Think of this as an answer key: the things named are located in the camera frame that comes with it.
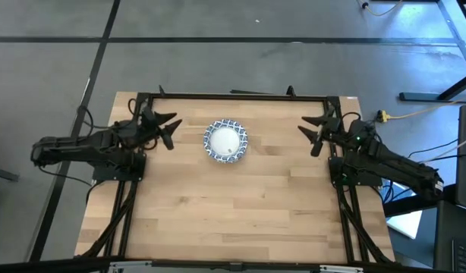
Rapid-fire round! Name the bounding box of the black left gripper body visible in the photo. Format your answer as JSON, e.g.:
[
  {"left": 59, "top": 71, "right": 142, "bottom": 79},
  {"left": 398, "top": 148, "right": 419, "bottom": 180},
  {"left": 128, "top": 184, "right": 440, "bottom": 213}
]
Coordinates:
[{"left": 140, "top": 105, "right": 165, "bottom": 142}]

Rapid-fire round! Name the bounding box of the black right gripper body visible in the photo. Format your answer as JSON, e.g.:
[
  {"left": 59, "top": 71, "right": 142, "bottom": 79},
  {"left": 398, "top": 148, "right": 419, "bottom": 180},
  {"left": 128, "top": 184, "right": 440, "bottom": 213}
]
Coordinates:
[{"left": 319, "top": 106, "right": 344, "bottom": 144}]

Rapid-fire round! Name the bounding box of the blue patterned paper bowl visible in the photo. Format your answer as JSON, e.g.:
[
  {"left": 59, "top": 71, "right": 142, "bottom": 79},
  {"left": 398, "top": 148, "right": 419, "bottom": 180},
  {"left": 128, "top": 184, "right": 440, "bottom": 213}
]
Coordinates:
[{"left": 203, "top": 118, "right": 250, "bottom": 165}]

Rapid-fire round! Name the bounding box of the black desk leg foot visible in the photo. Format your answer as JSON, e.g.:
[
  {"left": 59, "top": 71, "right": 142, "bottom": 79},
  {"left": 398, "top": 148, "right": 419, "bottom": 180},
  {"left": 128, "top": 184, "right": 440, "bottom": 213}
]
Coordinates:
[{"left": 398, "top": 70, "right": 466, "bottom": 102}]

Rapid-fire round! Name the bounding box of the black slanted desk bar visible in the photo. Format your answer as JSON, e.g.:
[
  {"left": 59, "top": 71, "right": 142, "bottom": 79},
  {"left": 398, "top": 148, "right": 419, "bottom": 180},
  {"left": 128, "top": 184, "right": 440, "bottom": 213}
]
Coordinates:
[{"left": 383, "top": 185, "right": 458, "bottom": 218}]

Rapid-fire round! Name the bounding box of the white sheet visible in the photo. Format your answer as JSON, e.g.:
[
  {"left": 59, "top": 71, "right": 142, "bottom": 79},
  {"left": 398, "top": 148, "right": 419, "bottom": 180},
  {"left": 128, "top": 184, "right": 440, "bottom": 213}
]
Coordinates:
[{"left": 384, "top": 180, "right": 423, "bottom": 240}]

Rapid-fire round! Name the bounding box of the black rig beam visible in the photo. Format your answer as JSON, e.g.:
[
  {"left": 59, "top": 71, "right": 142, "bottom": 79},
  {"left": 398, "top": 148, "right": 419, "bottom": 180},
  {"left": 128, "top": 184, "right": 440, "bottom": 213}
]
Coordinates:
[{"left": 0, "top": 256, "right": 466, "bottom": 273}]

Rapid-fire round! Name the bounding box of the black laptop with keyboard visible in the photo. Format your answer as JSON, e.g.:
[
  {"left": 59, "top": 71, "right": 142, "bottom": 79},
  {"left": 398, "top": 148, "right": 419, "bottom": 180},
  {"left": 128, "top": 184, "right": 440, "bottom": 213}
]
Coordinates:
[{"left": 433, "top": 200, "right": 466, "bottom": 273}]

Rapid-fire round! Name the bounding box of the grey metal floor piece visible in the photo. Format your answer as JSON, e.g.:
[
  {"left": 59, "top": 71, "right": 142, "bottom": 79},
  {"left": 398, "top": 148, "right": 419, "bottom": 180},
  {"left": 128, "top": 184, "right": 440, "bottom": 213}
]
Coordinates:
[{"left": 0, "top": 165, "right": 20, "bottom": 182}]

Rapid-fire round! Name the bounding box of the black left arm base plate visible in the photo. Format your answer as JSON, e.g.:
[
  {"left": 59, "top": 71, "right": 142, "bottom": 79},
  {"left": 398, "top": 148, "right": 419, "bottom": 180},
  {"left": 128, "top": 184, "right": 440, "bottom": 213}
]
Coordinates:
[{"left": 91, "top": 151, "right": 147, "bottom": 182}]

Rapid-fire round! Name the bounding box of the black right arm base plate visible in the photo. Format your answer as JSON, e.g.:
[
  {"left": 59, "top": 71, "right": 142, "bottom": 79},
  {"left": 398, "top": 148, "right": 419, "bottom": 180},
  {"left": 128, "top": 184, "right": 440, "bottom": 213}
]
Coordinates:
[{"left": 329, "top": 155, "right": 383, "bottom": 187}]

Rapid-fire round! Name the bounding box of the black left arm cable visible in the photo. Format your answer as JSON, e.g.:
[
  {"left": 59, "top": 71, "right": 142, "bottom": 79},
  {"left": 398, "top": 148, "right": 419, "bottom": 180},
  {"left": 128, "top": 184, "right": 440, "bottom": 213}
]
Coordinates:
[{"left": 76, "top": 105, "right": 115, "bottom": 130}]

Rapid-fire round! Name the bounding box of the black aluminium extrusion frame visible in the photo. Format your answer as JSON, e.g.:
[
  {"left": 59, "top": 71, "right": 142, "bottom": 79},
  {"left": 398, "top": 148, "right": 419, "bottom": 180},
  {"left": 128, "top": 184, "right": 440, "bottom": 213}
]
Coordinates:
[{"left": 75, "top": 85, "right": 395, "bottom": 266}]

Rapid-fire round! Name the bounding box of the black floor cable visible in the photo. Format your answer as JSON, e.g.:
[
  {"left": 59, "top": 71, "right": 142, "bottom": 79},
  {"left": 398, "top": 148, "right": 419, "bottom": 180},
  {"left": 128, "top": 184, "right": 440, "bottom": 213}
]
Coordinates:
[{"left": 37, "top": 165, "right": 105, "bottom": 206}]

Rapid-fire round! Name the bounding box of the thin black cable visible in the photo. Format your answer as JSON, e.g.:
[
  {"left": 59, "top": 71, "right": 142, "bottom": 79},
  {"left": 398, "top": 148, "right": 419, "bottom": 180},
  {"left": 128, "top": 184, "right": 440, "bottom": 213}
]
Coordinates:
[{"left": 407, "top": 139, "right": 460, "bottom": 158}]

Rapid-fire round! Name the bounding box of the white cable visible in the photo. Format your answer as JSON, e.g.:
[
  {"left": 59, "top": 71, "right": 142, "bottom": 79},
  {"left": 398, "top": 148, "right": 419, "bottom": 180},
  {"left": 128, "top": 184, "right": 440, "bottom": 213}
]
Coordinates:
[{"left": 418, "top": 134, "right": 466, "bottom": 165}]

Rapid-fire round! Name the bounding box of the yellow cable with black plug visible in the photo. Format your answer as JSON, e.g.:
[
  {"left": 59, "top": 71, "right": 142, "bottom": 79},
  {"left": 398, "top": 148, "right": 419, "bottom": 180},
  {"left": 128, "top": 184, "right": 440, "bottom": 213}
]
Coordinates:
[{"left": 356, "top": 0, "right": 404, "bottom": 17}]

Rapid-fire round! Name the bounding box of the silver beam bracket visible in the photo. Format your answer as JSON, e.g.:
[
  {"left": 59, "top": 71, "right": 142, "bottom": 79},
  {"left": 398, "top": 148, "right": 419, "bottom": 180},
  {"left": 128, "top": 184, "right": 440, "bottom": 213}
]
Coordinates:
[
  {"left": 109, "top": 260, "right": 153, "bottom": 273},
  {"left": 319, "top": 264, "right": 365, "bottom": 273}
]

